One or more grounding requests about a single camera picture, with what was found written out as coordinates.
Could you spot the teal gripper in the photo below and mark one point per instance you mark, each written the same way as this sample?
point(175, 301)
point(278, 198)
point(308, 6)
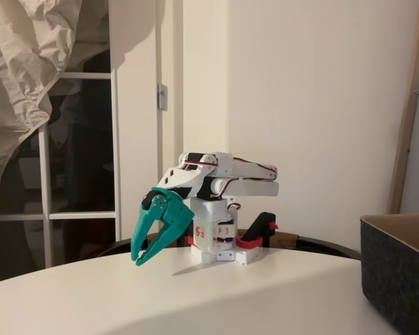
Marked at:
point(171, 211)

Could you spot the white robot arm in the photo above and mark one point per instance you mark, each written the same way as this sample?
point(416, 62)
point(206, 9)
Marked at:
point(251, 188)

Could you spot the dark grey felt box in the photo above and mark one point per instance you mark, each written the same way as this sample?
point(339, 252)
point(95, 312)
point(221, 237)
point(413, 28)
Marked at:
point(398, 279)

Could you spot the white framed glass door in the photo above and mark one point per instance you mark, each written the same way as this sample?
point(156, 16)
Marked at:
point(116, 157)

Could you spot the metal door hinge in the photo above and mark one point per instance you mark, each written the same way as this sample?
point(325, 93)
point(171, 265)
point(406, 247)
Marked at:
point(162, 97)

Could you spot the beige crumpled curtain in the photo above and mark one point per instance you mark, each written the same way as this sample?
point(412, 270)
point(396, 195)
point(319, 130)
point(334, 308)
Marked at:
point(21, 70)

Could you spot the wooden frame with frosted panel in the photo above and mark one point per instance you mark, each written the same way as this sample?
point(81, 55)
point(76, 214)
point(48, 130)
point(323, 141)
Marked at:
point(410, 104)

